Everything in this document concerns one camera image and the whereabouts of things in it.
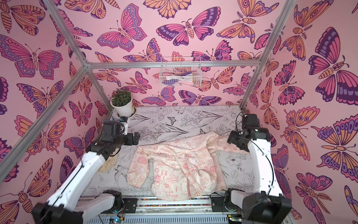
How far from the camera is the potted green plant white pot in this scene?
3.45 feet

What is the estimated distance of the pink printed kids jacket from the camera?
2.50ft

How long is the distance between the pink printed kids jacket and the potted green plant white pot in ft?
1.05
